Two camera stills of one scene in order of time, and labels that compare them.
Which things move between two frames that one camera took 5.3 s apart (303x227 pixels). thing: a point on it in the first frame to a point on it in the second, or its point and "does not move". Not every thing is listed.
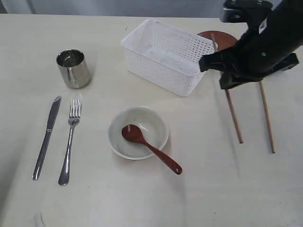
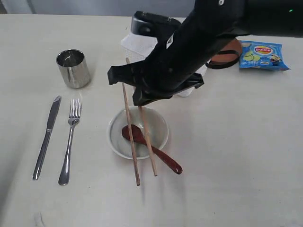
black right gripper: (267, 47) to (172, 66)
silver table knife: (44, 145) does not move
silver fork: (74, 118) does not move
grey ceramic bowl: (152, 125) does not move
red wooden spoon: (134, 134) does not move
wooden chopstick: (240, 138) to (124, 90)
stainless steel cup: (73, 67) does not move
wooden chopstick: (268, 116) to (142, 117)
